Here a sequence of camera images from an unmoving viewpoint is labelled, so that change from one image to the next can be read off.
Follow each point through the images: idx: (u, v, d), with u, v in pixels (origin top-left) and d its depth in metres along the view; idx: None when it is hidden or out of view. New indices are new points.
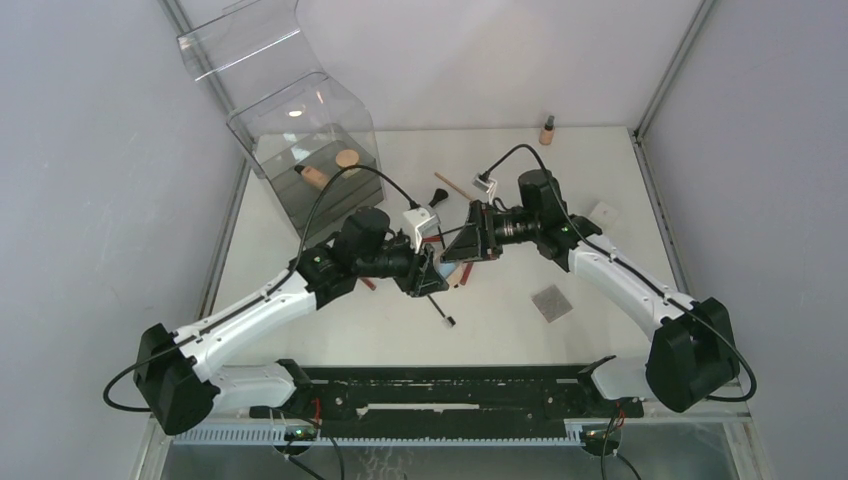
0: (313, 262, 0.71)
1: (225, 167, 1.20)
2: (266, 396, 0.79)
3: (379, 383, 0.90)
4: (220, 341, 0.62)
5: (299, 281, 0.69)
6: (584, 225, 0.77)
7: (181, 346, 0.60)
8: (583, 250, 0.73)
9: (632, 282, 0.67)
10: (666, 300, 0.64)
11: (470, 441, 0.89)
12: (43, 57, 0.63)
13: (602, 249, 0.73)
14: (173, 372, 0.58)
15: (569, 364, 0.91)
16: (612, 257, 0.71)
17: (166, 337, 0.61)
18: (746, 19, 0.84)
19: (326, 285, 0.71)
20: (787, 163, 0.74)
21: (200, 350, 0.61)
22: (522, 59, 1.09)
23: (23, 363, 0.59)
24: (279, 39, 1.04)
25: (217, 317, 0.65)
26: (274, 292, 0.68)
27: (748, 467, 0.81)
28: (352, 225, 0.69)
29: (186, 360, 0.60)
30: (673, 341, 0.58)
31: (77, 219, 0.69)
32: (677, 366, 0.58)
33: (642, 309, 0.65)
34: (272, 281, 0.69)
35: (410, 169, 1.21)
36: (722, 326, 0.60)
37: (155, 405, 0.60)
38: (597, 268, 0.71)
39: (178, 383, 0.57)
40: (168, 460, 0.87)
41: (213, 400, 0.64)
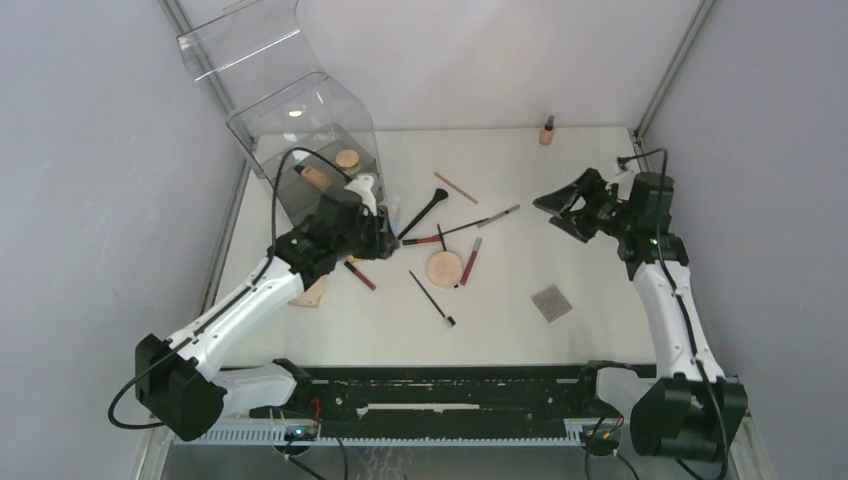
0: (291, 245, 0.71)
1: (225, 167, 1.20)
2: (269, 395, 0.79)
3: (379, 383, 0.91)
4: (217, 337, 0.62)
5: (282, 264, 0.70)
6: (676, 245, 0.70)
7: (180, 349, 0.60)
8: (655, 272, 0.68)
9: (676, 326, 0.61)
10: (694, 360, 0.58)
11: (470, 441, 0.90)
12: (42, 57, 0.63)
13: (672, 280, 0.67)
14: (178, 374, 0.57)
15: (570, 363, 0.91)
16: (676, 292, 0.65)
17: (161, 345, 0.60)
18: (745, 19, 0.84)
19: (310, 264, 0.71)
20: (787, 163, 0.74)
21: (200, 350, 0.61)
22: (522, 59, 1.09)
23: (22, 363, 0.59)
24: (279, 38, 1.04)
25: (209, 316, 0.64)
26: (259, 281, 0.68)
27: (748, 467, 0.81)
28: (331, 205, 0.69)
29: (186, 362, 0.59)
30: (676, 396, 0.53)
31: (76, 219, 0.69)
32: (664, 421, 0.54)
33: (664, 354, 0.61)
34: (255, 271, 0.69)
35: (410, 169, 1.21)
36: (732, 414, 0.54)
37: (164, 412, 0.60)
38: (654, 292, 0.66)
39: (185, 384, 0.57)
40: (168, 461, 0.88)
41: (221, 400, 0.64)
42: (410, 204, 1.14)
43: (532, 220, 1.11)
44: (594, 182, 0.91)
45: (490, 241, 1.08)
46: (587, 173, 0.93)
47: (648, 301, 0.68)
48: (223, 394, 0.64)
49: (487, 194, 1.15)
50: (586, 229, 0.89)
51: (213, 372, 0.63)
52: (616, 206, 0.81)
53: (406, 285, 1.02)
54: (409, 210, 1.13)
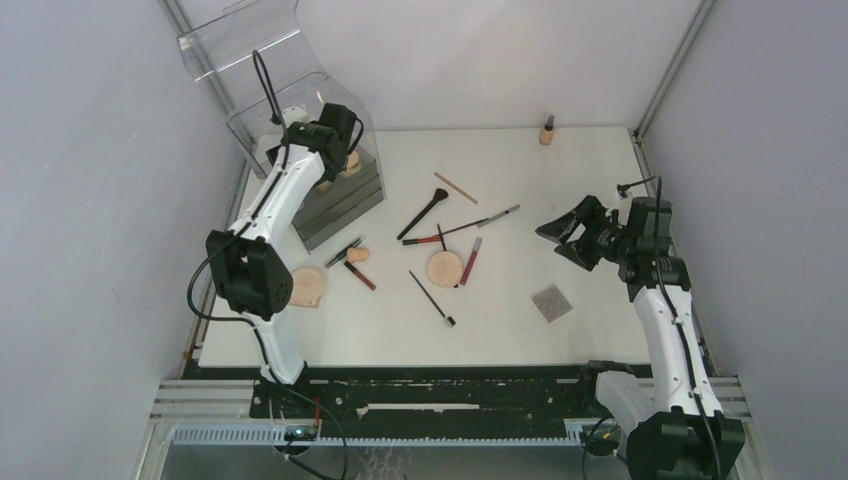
0: (301, 130, 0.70)
1: (225, 168, 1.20)
2: (288, 363, 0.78)
3: (379, 383, 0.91)
4: (273, 216, 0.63)
5: (302, 149, 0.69)
6: (679, 268, 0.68)
7: (245, 232, 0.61)
8: (655, 296, 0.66)
9: (674, 355, 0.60)
10: (692, 393, 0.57)
11: (471, 441, 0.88)
12: (43, 57, 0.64)
13: (672, 306, 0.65)
14: (253, 251, 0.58)
15: (570, 363, 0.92)
16: (677, 320, 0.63)
17: (224, 233, 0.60)
18: (746, 18, 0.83)
19: (325, 143, 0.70)
20: (785, 162, 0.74)
21: (260, 229, 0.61)
22: (522, 59, 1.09)
23: (23, 362, 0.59)
24: (277, 39, 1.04)
25: (256, 203, 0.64)
26: (287, 165, 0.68)
27: (748, 467, 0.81)
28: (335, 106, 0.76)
29: (256, 240, 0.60)
30: (670, 428, 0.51)
31: (77, 218, 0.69)
32: (657, 452, 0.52)
33: (663, 385, 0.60)
34: (281, 158, 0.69)
35: (410, 168, 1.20)
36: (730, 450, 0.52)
37: (247, 296, 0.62)
38: (654, 320, 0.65)
39: (262, 258, 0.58)
40: (168, 461, 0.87)
41: (288, 288, 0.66)
42: (410, 204, 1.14)
43: (531, 220, 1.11)
44: (593, 208, 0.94)
45: (490, 241, 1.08)
46: (586, 200, 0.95)
47: (649, 327, 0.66)
48: (290, 277, 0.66)
49: (487, 194, 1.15)
50: (588, 257, 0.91)
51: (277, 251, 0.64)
52: (615, 231, 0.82)
53: (406, 285, 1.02)
54: (410, 210, 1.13)
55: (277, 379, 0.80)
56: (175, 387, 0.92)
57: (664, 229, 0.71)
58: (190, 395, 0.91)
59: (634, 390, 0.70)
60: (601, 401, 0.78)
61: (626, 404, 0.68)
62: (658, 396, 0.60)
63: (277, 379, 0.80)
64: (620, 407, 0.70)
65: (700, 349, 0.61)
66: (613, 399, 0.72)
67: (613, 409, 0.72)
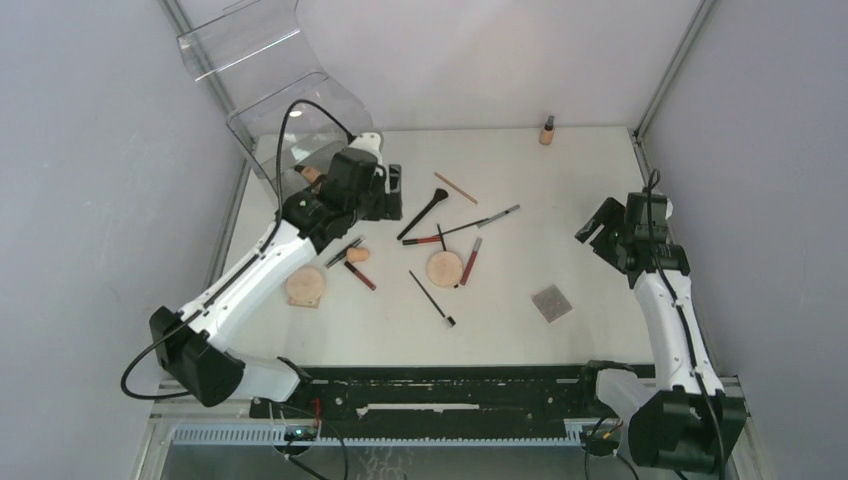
0: (300, 207, 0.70)
1: (225, 167, 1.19)
2: (280, 385, 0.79)
3: (379, 383, 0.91)
4: (227, 308, 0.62)
5: (290, 230, 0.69)
6: (677, 255, 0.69)
7: (191, 321, 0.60)
8: (656, 281, 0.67)
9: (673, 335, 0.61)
10: (692, 372, 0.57)
11: (470, 441, 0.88)
12: (43, 58, 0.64)
13: (672, 290, 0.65)
14: (189, 348, 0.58)
15: (570, 363, 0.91)
16: (677, 302, 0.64)
17: (173, 317, 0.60)
18: (746, 18, 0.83)
19: (321, 227, 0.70)
20: (785, 162, 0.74)
21: (210, 322, 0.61)
22: (522, 60, 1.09)
23: (23, 361, 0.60)
24: (278, 39, 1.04)
25: (218, 288, 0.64)
26: (267, 248, 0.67)
27: (748, 467, 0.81)
28: (347, 165, 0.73)
29: (199, 334, 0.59)
30: (671, 405, 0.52)
31: (77, 218, 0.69)
32: (660, 430, 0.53)
33: (664, 367, 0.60)
34: (264, 238, 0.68)
35: (410, 169, 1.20)
36: (731, 427, 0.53)
37: (184, 381, 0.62)
38: (655, 303, 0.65)
39: (197, 357, 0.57)
40: (168, 461, 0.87)
41: (239, 373, 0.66)
42: (410, 205, 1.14)
43: (531, 220, 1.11)
44: (613, 209, 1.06)
45: (490, 241, 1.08)
46: (605, 203, 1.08)
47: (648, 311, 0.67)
48: (239, 363, 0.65)
49: (487, 194, 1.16)
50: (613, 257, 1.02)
51: (225, 343, 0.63)
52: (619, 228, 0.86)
53: (406, 285, 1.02)
54: (410, 209, 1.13)
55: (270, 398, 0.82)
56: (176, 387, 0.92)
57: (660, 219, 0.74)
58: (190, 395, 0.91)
59: (638, 387, 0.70)
60: (603, 401, 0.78)
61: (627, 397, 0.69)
62: (659, 376, 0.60)
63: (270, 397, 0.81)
64: (621, 403, 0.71)
65: (700, 331, 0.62)
66: (615, 396, 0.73)
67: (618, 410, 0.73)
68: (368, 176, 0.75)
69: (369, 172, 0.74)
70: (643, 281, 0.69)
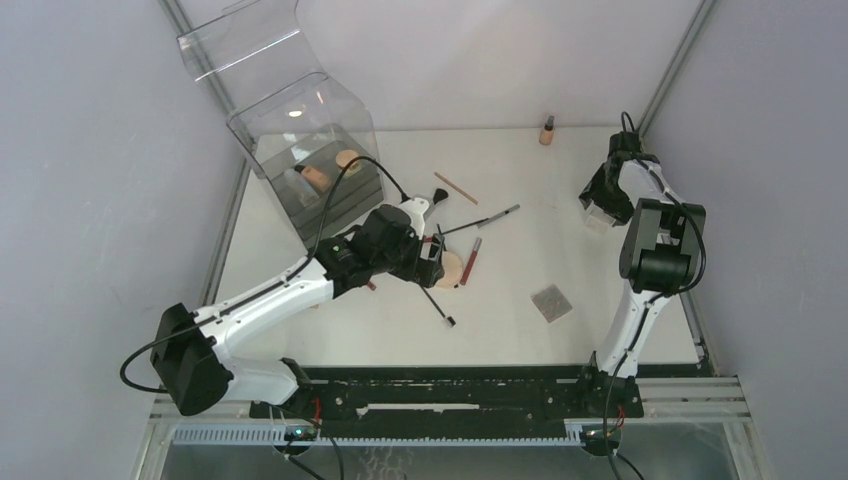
0: (332, 251, 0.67)
1: (225, 167, 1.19)
2: (279, 389, 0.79)
3: (378, 383, 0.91)
4: (240, 323, 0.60)
5: (318, 268, 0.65)
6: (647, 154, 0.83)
7: (203, 325, 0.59)
8: (631, 165, 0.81)
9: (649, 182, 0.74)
10: (663, 193, 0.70)
11: (470, 441, 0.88)
12: (43, 58, 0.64)
13: (643, 164, 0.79)
14: (192, 351, 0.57)
15: (571, 363, 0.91)
16: (649, 168, 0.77)
17: (186, 317, 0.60)
18: (747, 18, 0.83)
19: (345, 274, 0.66)
20: (784, 163, 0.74)
21: (220, 331, 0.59)
22: (522, 60, 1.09)
23: (23, 361, 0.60)
24: (278, 39, 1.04)
25: (238, 298, 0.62)
26: (292, 278, 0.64)
27: (748, 467, 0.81)
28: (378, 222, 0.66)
29: (206, 340, 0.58)
30: (647, 211, 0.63)
31: (77, 218, 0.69)
32: (640, 235, 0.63)
33: None
34: (293, 267, 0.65)
35: (410, 169, 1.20)
36: (696, 222, 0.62)
37: (171, 382, 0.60)
38: (635, 176, 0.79)
39: (196, 362, 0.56)
40: (168, 461, 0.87)
41: (226, 387, 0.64)
42: None
43: (532, 220, 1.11)
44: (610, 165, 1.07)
45: (490, 241, 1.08)
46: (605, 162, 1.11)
47: (633, 189, 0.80)
48: (231, 377, 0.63)
49: (487, 194, 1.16)
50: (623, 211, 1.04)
51: (227, 355, 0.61)
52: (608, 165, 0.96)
53: (406, 285, 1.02)
54: None
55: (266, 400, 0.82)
56: None
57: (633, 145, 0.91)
58: None
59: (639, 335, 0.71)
60: (606, 369, 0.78)
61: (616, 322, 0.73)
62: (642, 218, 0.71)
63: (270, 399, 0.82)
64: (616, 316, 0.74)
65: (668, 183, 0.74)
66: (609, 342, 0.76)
67: (616, 353, 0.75)
68: (401, 237, 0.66)
69: (401, 232, 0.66)
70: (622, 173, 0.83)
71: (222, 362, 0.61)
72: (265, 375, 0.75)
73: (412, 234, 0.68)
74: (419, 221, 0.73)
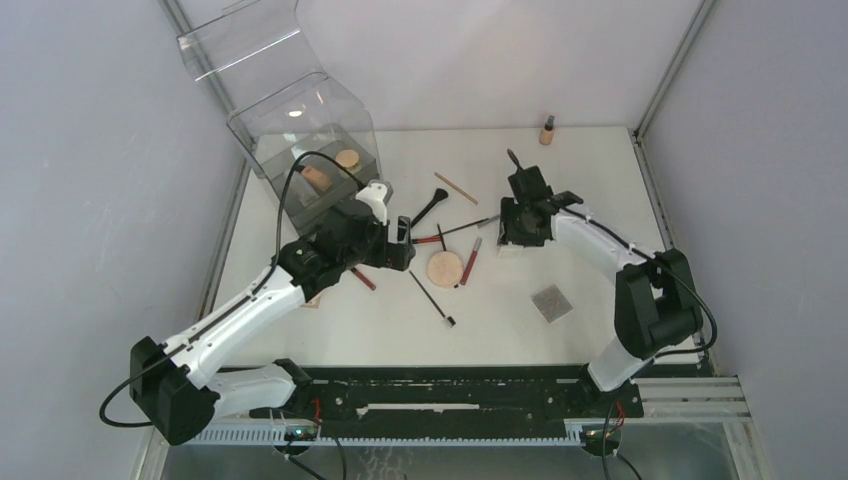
0: (296, 255, 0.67)
1: (225, 167, 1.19)
2: (274, 396, 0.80)
3: (379, 383, 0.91)
4: (212, 346, 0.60)
5: (284, 276, 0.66)
6: (567, 197, 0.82)
7: (173, 355, 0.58)
8: (563, 217, 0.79)
9: (603, 239, 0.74)
10: (629, 251, 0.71)
11: (470, 441, 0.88)
12: (43, 58, 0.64)
13: (578, 214, 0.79)
14: (168, 381, 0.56)
15: (570, 363, 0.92)
16: (588, 219, 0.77)
17: (155, 350, 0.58)
18: (745, 19, 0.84)
19: (313, 276, 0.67)
20: (784, 164, 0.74)
21: (192, 358, 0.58)
22: (521, 60, 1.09)
23: (23, 360, 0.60)
24: (278, 39, 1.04)
25: (205, 323, 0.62)
26: (259, 290, 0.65)
27: (748, 467, 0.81)
28: (340, 220, 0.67)
29: (180, 369, 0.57)
30: (635, 284, 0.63)
31: (76, 217, 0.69)
32: (640, 311, 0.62)
33: (611, 262, 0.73)
34: (258, 279, 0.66)
35: (410, 169, 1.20)
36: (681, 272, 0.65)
37: (153, 414, 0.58)
38: (579, 231, 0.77)
39: (174, 392, 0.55)
40: (167, 461, 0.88)
41: (213, 407, 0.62)
42: (410, 206, 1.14)
43: None
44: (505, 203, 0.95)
45: (490, 241, 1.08)
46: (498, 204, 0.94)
47: (578, 240, 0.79)
48: (217, 397, 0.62)
49: (487, 194, 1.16)
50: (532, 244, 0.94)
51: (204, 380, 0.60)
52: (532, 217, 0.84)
53: (406, 286, 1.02)
54: (410, 209, 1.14)
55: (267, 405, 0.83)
56: None
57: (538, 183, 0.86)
58: None
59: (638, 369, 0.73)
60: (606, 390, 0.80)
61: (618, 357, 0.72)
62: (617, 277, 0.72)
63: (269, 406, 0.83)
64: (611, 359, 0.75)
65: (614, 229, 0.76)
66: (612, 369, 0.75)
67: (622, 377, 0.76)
68: (366, 227, 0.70)
69: (363, 223, 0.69)
70: (555, 228, 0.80)
71: (199, 386, 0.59)
72: (260, 386, 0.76)
73: (374, 223, 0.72)
74: (381, 208, 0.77)
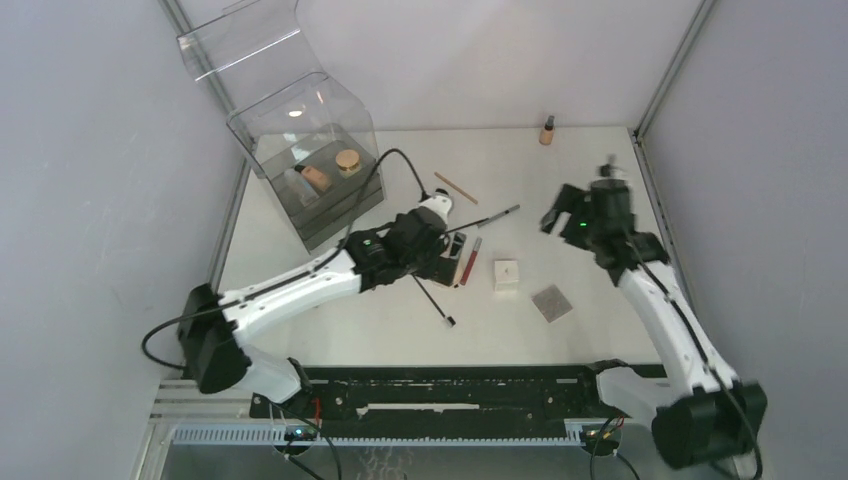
0: (364, 244, 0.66)
1: (225, 167, 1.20)
2: (278, 390, 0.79)
3: (379, 383, 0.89)
4: (262, 309, 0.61)
5: (346, 261, 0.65)
6: (651, 241, 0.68)
7: (227, 308, 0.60)
8: (641, 277, 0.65)
9: (679, 339, 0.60)
10: (706, 369, 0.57)
11: (470, 441, 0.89)
12: (42, 58, 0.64)
13: (661, 284, 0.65)
14: (215, 333, 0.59)
15: (571, 363, 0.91)
16: (669, 297, 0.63)
17: (212, 298, 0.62)
18: (747, 18, 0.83)
19: (373, 270, 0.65)
20: (785, 163, 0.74)
21: (242, 315, 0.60)
22: (522, 59, 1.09)
23: (23, 359, 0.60)
24: (279, 39, 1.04)
25: (263, 285, 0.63)
26: (320, 268, 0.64)
27: (748, 468, 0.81)
28: (418, 223, 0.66)
29: (229, 323, 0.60)
30: (699, 410, 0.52)
31: (76, 218, 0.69)
32: (690, 435, 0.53)
33: (674, 365, 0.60)
34: (321, 257, 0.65)
35: (410, 169, 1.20)
36: (752, 414, 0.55)
37: (192, 359, 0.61)
38: (647, 302, 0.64)
39: (218, 345, 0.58)
40: (168, 461, 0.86)
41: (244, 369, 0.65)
42: (410, 206, 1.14)
43: (532, 220, 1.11)
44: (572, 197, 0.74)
45: (490, 241, 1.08)
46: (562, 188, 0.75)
47: (640, 308, 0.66)
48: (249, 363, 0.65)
49: (488, 194, 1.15)
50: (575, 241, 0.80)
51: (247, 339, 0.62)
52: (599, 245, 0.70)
53: (406, 286, 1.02)
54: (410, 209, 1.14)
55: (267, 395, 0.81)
56: (175, 387, 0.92)
57: (625, 210, 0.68)
58: (190, 395, 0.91)
59: (636, 412, 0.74)
60: (605, 399, 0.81)
61: (632, 392, 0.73)
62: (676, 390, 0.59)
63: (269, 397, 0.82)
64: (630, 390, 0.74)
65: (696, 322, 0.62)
66: (617, 392, 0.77)
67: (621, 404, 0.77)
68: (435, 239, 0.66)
69: (437, 235, 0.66)
70: (627, 278, 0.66)
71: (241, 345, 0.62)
72: (265, 379, 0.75)
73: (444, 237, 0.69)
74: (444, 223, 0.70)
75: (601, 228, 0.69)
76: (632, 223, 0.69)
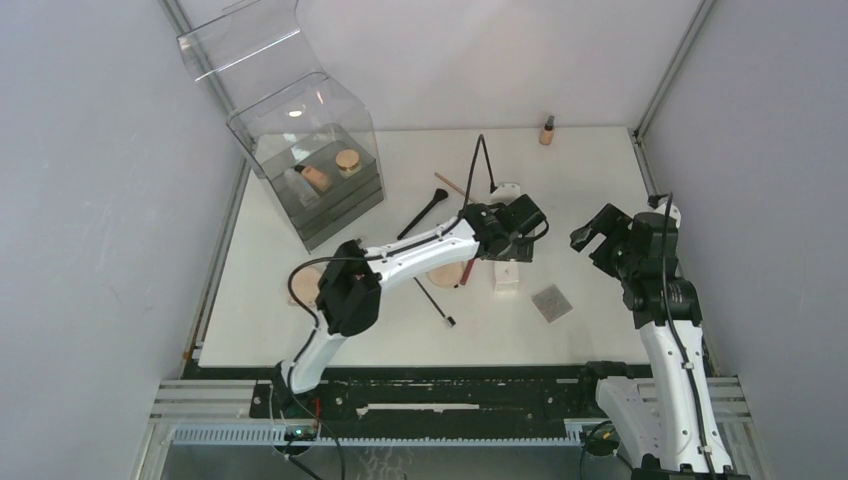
0: (482, 215, 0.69)
1: (225, 167, 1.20)
2: (300, 379, 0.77)
3: (379, 383, 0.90)
4: (401, 266, 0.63)
5: (468, 229, 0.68)
6: (690, 290, 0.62)
7: (371, 261, 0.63)
8: (665, 336, 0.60)
9: (681, 412, 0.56)
10: (701, 451, 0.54)
11: (470, 441, 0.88)
12: (41, 58, 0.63)
13: (682, 348, 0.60)
14: (363, 282, 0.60)
15: (570, 364, 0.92)
16: (687, 366, 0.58)
17: (358, 252, 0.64)
18: (747, 19, 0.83)
19: (490, 239, 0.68)
20: (784, 164, 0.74)
21: (385, 269, 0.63)
22: (522, 60, 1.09)
23: (21, 359, 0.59)
24: (278, 39, 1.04)
25: (399, 245, 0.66)
26: (447, 234, 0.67)
27: (747, 468, 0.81)
28: (529, 204, 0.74)
29: (374, 274, 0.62)
30: None
31: (76, 217, 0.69)
32: None
33: (670, 435, 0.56)
34: (446, 224, 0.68)
35: (410, 169, 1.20)
36: None
37: (332, 308, 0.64)
38: (662, 362, 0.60)
39: (365, 293, 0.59)
40: (168, 461, 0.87)
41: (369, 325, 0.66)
42: (410, 206, 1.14)
43: None
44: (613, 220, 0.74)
45: None
46: (606, 209, 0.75)
47: (654, 365, 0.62)
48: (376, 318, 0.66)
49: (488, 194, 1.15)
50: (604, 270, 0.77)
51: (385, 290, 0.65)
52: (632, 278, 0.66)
53: (406, 286, 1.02)
54: (410, 209, 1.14)
55: (288, 378, 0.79)
56: (175, 387, 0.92)
57: (671, 250, 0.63)
58: (190, 395, 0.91)
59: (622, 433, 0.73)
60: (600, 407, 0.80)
61: (623, 418, 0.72)
62: (665, 463, 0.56)
63: (287, 382, 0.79)
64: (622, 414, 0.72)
65: (709, 398, 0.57)
66: (609, 404, 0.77)
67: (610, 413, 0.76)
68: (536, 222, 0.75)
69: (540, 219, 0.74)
70: (655, 333, 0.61)
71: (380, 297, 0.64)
72: (310, 362, 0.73)
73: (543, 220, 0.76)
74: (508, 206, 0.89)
75: (639, 262, 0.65)
76: (675, 264, 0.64)
